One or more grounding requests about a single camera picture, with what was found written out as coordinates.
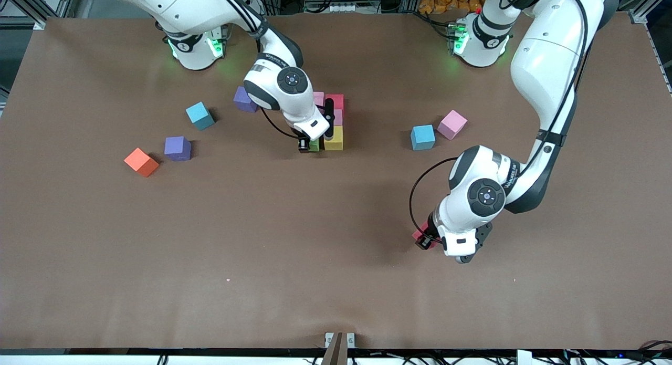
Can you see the green foam block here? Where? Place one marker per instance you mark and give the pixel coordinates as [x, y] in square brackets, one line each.
[314, 146]

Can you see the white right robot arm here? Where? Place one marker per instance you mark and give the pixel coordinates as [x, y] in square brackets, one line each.
[173, 8]

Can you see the purple foam block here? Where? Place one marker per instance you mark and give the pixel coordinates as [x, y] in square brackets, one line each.
[177, 148]
[241, 100]

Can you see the brown paper table cover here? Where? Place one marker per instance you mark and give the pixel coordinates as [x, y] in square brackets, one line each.
[315, 275]

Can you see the red foam block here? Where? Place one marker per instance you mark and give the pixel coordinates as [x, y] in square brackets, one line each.
[420, 231]
[337, 101]

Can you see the pink foam block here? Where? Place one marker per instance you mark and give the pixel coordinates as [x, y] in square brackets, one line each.
[452, 124]
[339, 118]
[319, 98]

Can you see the orange snack bag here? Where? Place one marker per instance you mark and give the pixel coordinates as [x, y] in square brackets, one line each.
[446, 0]

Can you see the yellow foam block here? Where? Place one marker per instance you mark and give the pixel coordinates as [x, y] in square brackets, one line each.
[336, 140]

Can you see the aluminium table edge rail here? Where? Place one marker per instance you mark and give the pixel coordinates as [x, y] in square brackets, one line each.
[662, 65]

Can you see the metal table edge bracket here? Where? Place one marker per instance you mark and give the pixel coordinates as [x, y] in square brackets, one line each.
[339, 344]

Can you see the cyan foam block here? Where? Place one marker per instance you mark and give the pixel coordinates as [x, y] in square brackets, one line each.
[200, 116]
[422, 137]

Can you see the orange foam block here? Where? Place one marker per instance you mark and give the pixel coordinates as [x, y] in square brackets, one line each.
[141, 162]

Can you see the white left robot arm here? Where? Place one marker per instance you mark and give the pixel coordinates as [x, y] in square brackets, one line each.
[551, 65]

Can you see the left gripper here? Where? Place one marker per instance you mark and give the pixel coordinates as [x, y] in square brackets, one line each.
[429, 233]

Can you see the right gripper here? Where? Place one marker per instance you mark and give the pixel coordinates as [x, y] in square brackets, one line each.
[304, 143]

